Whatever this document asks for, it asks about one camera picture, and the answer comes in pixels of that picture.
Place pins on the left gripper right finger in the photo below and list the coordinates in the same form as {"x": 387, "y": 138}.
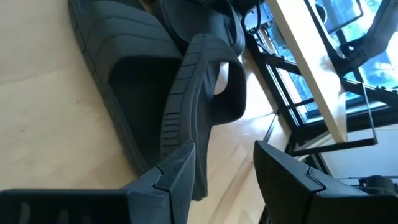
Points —
{"x": 280, "y": 180}

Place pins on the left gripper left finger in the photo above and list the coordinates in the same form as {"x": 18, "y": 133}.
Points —
{"x": 174, "y": 186}

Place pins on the black slide sandal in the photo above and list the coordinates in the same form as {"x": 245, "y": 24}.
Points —
{"x": 202, "y": 18}
{"x": 199, "y": 109}
{"x": 124, "y": 40}

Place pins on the black aluminium table frame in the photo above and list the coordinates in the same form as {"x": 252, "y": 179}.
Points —
{"x": 298, "y": 129}

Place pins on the wooden shelf with black frame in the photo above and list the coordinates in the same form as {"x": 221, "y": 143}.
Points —
{"x": 311, "y": 62}

